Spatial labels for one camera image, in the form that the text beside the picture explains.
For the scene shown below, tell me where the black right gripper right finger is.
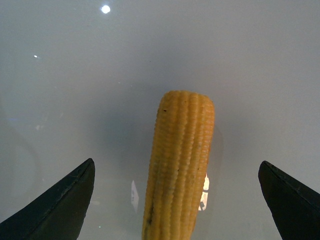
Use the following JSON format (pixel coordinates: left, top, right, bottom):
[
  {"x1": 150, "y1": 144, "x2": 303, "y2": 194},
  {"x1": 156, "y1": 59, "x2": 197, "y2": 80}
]
[{"x1": 258, "y1": 161, "x2": 320, "y2": 240}]

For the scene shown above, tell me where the yellow corn cob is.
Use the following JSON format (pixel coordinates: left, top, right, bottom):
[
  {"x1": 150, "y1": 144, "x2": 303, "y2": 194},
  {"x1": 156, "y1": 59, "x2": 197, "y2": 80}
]
[{"x1": 141, "y1": 90, "x2": 215, "y2": 240}]

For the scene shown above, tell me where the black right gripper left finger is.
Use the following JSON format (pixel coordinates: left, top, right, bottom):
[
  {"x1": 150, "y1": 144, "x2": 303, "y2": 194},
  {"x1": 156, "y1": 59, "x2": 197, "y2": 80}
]
[{"x1": 0, "y1": 158, "x2": 95, "y2": 240}]

